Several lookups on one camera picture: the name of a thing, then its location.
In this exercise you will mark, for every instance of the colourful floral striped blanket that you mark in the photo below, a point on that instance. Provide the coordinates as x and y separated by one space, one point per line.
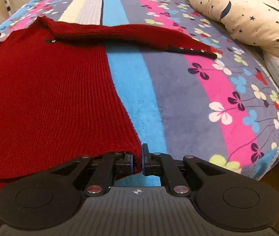
225 111

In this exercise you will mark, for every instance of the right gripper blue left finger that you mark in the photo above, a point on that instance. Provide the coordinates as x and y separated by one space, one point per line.
109 166

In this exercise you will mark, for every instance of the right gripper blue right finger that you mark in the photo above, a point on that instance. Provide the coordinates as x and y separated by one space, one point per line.
170 171

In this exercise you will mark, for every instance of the red knit sweater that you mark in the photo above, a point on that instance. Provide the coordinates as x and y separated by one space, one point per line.
57 98

